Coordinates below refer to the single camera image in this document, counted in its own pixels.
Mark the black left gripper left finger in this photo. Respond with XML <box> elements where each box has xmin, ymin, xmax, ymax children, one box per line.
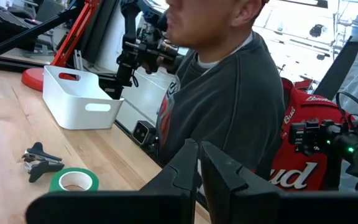
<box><xmin>26</xmin><ymin>139</ymin><xmax>199</xmax><ymax>224</ymax></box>

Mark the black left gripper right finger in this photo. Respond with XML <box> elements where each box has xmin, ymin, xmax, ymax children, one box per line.
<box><xmin>201</xmin><ymin>141</ymin><xmax>358</xmax><ymax>224</ymax></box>

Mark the green tape roll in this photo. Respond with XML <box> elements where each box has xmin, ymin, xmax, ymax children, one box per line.
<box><xmin>48</xmin><ymin>167</ymin><xmax>100</xmax><ymax>192</ymax></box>

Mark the black stapler remover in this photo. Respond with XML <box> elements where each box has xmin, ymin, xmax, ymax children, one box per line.
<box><xmin>21</xmin><ymin>141</ymin><xmax>65</xmax><ymax>184</ymax></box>

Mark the person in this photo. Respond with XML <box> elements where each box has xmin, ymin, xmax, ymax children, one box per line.
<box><xmin>155</xmin><ymin>0</ymin><xmax>287</xmax><ymax>181</ymax></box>

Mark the white plastic bin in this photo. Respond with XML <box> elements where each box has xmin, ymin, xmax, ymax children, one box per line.
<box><xmin>42</xmin><ymin>64</ymin><xmax>125</xmax><ymax>131</ymax></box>

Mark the red desk lamp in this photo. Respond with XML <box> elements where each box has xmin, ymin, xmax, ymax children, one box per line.
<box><xmin>21</xmin><ymin>0</ymin><xmax>101</xmax><ymax>92</ymax></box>

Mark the black table-level camera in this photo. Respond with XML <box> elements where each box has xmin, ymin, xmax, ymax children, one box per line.
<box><xmin>131</xmin><ymin>120</ymin><xmax>158</xmax><ymax>147</ymax></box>

